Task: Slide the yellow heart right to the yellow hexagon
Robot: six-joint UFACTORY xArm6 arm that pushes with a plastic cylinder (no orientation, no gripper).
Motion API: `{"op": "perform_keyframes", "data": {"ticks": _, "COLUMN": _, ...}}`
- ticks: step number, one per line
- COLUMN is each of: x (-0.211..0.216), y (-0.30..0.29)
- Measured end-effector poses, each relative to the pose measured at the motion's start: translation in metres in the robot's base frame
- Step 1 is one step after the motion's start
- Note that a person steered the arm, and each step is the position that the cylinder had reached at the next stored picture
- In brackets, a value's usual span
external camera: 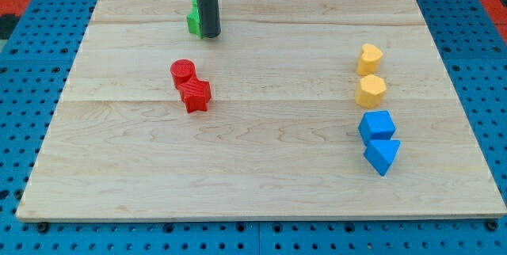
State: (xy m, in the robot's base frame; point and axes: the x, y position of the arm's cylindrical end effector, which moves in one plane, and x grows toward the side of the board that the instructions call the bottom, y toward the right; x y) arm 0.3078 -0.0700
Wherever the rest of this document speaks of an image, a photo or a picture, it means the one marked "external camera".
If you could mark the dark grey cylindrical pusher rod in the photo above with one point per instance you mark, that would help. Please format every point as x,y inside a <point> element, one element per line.
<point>209,18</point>

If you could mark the yellow heart block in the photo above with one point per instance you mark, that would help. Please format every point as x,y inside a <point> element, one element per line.
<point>369,59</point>

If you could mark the yellow hexagon block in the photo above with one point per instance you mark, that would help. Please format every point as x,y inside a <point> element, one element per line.
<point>370,91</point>

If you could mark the green block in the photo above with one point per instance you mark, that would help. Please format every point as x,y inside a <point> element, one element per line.
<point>193,20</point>

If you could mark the red cylinder block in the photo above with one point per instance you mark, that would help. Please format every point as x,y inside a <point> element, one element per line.
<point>182,70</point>

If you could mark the red star block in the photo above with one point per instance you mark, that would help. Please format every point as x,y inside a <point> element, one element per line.
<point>196,94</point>

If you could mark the light wooden board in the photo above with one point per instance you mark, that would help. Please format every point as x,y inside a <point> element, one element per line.
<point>280,138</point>

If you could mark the blue cube block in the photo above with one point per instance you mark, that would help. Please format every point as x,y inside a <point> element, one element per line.
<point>376,125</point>

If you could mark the blue triangle block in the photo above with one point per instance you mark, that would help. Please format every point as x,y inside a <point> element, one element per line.
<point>381,154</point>

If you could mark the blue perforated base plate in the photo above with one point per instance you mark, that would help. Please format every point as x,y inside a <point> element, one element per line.
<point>34,67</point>

